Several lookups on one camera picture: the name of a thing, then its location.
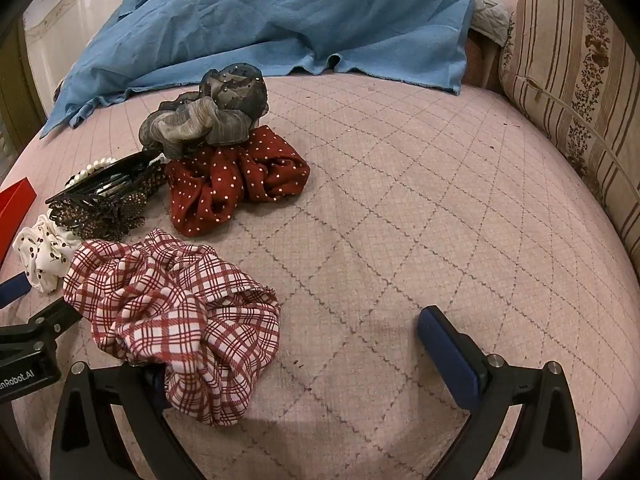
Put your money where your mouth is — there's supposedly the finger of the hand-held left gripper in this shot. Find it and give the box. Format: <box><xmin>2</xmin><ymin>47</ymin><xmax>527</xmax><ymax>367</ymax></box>
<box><xmin>0</xmin><ymin>272</ymin><xmax>32</xmax><ymax>310</ymax></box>

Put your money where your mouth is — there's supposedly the red polka dot scrunchie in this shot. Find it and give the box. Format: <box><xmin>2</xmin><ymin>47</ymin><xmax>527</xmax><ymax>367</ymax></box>
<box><xmin>165</xmin><ymin>126</ymin><xmax>311</xmax><ymax>239</ymax></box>

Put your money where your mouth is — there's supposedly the black hair clip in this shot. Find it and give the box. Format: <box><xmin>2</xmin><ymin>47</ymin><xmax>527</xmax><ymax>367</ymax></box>
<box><xmin>45</xmin><ymin>152</ymin><xmax>163</xmax><ymax>207</ymax></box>

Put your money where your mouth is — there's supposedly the grey quilted pillow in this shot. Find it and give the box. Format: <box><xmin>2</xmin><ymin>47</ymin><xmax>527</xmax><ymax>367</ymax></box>
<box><xmin>467</xmin><ymin>0</ymin><xmax>510</xmax><ymax>47</ymax></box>

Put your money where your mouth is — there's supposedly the red white plaid scrunchie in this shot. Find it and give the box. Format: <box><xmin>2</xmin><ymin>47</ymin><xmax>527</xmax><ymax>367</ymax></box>
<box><xmin>63</xmin><ymin>228</ymin><xmax>282</xmax><ymax>427</ymax></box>

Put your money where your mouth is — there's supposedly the blue cloth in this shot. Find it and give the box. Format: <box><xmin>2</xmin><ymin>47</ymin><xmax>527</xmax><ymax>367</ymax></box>
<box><xmin>39</xmin><ymin>0</ymin><xmax>476</xmax><ymax>141</ymax></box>

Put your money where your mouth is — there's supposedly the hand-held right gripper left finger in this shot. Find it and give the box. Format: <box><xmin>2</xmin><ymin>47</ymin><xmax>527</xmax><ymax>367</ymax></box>
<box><xmin>50</xmin><ymin>361</ymin><xmax>202</xmax><ymax>480</ymax></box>

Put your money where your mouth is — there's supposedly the red box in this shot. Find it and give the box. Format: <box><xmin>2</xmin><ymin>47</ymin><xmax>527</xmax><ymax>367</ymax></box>
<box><xmin>0</xmin><ymin>178</ymin><xmax>38</xmax><ymax>266</ymax></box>

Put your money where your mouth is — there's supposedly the white pearl strand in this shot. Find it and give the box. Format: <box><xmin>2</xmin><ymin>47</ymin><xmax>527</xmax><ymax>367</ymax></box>
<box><xmin>65</xmin><ymin>157</ymin><xmax>120</xmax><ymax>187</ymax></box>

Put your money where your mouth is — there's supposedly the striped floral cushion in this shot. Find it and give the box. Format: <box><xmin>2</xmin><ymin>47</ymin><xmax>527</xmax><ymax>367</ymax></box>
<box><xmin>499</xmin><ymin>0</ymin><xmax>640</xmax><ymax>266</ymax></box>

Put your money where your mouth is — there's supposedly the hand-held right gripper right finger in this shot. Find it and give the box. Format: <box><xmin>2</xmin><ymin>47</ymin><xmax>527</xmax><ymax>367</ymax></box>
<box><xmin>417</xmin><ymin>305</ymin><xmax>584</xmax><ymax>480</ymax></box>

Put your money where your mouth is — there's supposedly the white cherry print scrunchie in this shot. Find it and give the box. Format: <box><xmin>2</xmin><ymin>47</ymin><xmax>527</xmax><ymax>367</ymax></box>
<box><xmin>12</xmin><ymin>214</ymin><xmax>83</xmax><ymax>295</ymax></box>

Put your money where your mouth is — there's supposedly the black gold beaded hair tie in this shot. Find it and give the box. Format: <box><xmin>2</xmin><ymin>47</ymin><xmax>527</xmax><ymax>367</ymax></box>
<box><xmin>47</xmin><ymin>162</ymin><xmax>169</xmax><ymax>242</ymax></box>

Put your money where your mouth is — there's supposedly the grey sheer scrunchie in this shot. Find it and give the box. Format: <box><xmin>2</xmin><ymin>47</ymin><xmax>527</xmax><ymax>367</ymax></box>
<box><xmin>139</xmin><ymin>62</ymin><xmax>269</xmax><ymax>160</ymax></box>

